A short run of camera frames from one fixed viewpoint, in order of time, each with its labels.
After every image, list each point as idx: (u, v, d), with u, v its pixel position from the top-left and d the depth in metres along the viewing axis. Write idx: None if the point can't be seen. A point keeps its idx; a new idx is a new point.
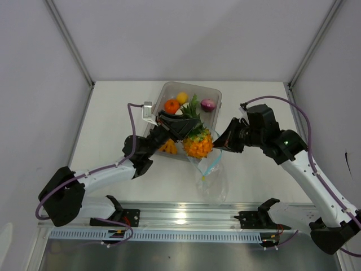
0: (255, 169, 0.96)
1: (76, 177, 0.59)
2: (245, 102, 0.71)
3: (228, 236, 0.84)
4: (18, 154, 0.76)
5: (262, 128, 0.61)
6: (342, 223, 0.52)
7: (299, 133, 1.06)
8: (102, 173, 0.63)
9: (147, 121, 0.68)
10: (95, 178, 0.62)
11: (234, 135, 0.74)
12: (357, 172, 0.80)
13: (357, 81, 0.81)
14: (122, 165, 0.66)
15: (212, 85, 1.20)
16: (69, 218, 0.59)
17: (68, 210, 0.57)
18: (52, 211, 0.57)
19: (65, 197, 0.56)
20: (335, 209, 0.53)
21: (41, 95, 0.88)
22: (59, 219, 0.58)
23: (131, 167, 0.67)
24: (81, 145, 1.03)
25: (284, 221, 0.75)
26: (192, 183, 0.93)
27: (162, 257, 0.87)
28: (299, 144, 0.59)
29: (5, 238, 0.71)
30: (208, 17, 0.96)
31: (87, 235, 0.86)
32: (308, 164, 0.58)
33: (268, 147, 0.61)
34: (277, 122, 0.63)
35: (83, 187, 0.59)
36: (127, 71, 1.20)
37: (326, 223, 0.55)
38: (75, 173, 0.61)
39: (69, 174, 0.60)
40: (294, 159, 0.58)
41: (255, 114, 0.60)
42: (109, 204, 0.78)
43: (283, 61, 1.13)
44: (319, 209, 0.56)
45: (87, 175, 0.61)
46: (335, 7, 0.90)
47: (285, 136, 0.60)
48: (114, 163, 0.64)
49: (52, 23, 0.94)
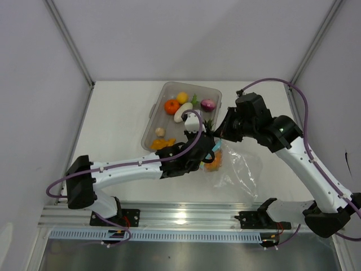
0: (256, 169, 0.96)
1: (91, 170, 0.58)
2: (241, 90, 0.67)
3: (227, 236, 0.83)
4: (17, 154, 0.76)
5: (254, 117, 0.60)
6: (339, 209, 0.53)
7: (296, 120, 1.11)
8: (119, 170, 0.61)
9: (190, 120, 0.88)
10: (109, 174, 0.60)
11: (229, 125, 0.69)
12: (357, 172, 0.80)
13: (357, 80, 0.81)
14: (146, 165, 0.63)
15: (212, 85, 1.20)
16: (82, 204, 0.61)
17: (82, 197, 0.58)
18: (69, 193, 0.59)
19: (79, 185, 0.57)
20: (332, 196, 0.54)
21: (41, 95, 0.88)
22: (72, 205, 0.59)
23: (158, 169, 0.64)
24: (82, 145, 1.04)
25: (281, 216, 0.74)
26: (192, 180, 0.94)
27: (162, 257, 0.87)
28: (295, 131, 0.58)
29: (5, 238, 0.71)
30: (208, 17, 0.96)
31: (87, 235, 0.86)
32: (304, 151, 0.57)
33: (262, 136, 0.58)
34: (268, 111, 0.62)
35: (93, 182, 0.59)
36: (127, 71, 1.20)
37: (322, 209, 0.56)
38: (92, 165, 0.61)
39: (86, 164, 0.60)
40: (290, 147, 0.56)
41: (245, 103, 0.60)
42: (113, 205, 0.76)
43: (283, 61, 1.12)
44: (315, 196, 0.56)
45: (101, 170, 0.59)
46: (335, 7, 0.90)
47: (278, 123, 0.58)
48: (138, 161, 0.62)
49: (52, 22, 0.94)
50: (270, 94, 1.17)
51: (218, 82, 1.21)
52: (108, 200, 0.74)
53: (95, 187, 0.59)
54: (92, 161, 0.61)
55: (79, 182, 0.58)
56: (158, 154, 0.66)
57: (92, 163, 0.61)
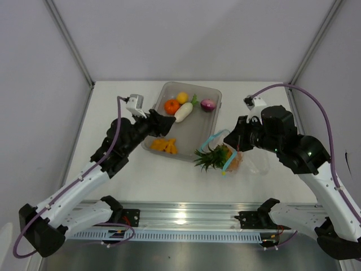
0: (259, 170, 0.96)
1: (38, 213, 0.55)
2: (250, 97, 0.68)
3: (228, 236, 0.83)
4: (17, 154, 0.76)
5: (281, 135, 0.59)
6: (359, 238, 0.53)
7: (296, 121, 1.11)
8: (66, 197, 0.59)
9: (137, 111, 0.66)
10: (60, 206, 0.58)
11: (244, 138, 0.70)
12: (357, 173, 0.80)
13: (357, 82, 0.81)
14: (88, 175, 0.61)
15: (212, 86, 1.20)
16: (54, 246, 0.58)
17: (51, 239, 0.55)
18: (34, 244, 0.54)
19: (36, 232, 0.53)
20: (353, 225, 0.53)
21: (42, 96, 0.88)
22: (44, 252, 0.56)
23: (101, 172, 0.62)
24: (81, 145, 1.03)
25: (284, 222, 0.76)
26: (192, 181, 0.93)
27: (162, 257, 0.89)
28: (322, 154, 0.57)
29: (5, 238, 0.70)
30: (208, 17, 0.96)
31: (87, 235, 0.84)
32: (331, 178, 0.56)
33: (287, 157, 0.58)
34: (295, 127, 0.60)
35: (48, 222, 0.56)
36: (126, 71, 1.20)
37: (340, 234, 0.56)
38: (38, 208, 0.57)
39: (30, 213, 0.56)
40: (317, 173, 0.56)
41: (273, 119, 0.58)
42: (102, 209, 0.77)
43: (284, 62, 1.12)
44: (335, 221, 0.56)
45: (48, 208, 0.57)
46: (335, 7, 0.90)
47: (306, 144, 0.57)
48: (78, 178, 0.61)
49: (52, 22, 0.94)
50: (270, 94, 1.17)
51: (218, 82, 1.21)
52: (86, 214, 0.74)
53: (52, 224, 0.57)
54: (35, 206, 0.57)
55: (35, 231, 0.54)
56: (93, 159, 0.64)
57: (37, 207, 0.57)
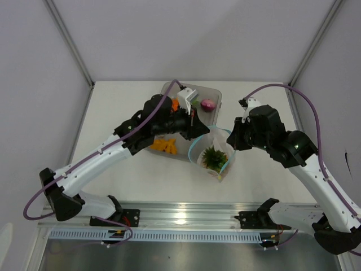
0: (259, 170, 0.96)
1: (54, 180, 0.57)
2: (244, 98, 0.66)
3: (228, 236, 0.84)
4: (17, 154, 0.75)
5: (268, 131, 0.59)
6: (352, 228, 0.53)
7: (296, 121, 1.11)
8: (82, 167, 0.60)
9: (186, 103, 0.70)
10: (75, 175, 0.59)
11: (240, 138, 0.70)
12: (357, 173, 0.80)
13: (357, 82, 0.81)
14: (108, 150, 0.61)
15: (212, 86, 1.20)
16: (72, 213, 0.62)
17: (65, 208, 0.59)
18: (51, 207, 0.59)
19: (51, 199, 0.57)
20: (345, 215, 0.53)
21: (42, 96, 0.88)
22: (60, 218, 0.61)
23: (122, 148, 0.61)
24: (82, 145, 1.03)
25: (284, 220, 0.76)
26: (192, 181, 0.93)
27: (162, 257, 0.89)
28: (309, 148, 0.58)
29: (5, 239, 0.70)
30: (208, 17, 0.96)
31: (87, 235, 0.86)
32: (319, 170, 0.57)
33: (276, 152, 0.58)
34: (282, 124, 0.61)
35: (62, 191, 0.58)
36: (126, 71, 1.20)
37: (334, 226, 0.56)
38: (56, 174, 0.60)
39: (49, 177, 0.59)
40: (305, 164, 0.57)
41: (259, 116, 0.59)
42: (109, 204, 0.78)
43: (284, 62, 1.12)
44: (328, 213, 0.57)
45: (65, 176, 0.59)
46: (335, 6, 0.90)
47: (293, 139, 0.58)
48: (97, 150, 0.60)
49: (52, 22, 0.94)
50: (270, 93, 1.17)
51: (218, 82, 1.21)
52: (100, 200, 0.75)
53: (67, 193, 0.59)
54: (53, 172, 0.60)
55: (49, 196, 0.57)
56: (117, 132, 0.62)
57: (56, 172, 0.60)
